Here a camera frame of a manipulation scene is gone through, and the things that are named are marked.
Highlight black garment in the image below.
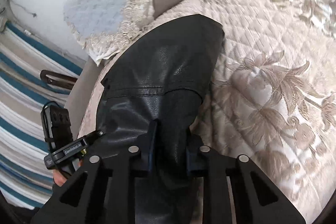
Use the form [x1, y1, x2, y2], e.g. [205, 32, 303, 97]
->
[92, 14, 224, 223]

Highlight person's left hand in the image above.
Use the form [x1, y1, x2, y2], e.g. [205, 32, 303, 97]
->
[52, 160, 83, 187]

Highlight dark slipper on rug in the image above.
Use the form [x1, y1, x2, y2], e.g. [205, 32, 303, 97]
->
[40, 70, 77, 90]

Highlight beige floral quilted bedspread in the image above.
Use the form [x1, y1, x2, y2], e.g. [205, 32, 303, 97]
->
[77, 0, 336, 224]

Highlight blue white striped rug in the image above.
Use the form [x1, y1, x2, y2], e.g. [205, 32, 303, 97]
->
[1, 16, 82, 209]

